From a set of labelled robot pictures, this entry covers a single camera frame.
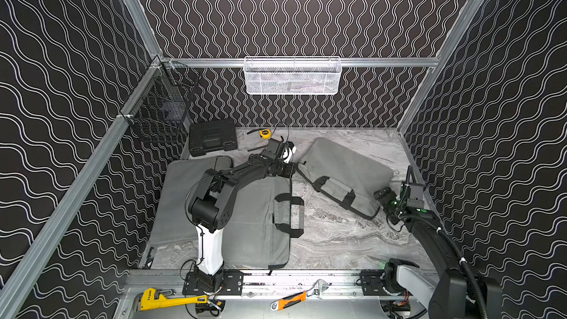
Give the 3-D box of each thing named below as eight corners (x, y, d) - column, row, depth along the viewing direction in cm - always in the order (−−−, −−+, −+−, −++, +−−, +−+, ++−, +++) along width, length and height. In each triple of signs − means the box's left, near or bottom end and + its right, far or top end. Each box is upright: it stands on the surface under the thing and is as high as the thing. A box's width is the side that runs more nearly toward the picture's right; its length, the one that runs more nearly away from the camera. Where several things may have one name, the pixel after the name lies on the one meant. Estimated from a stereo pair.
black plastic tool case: (191, 158, 110) (187, 151, 105) (193, 126, 124) (189, 118, 119) (238, 151, 113) (236, 143, 109) (234, 120, 127) (232, 112, 123)
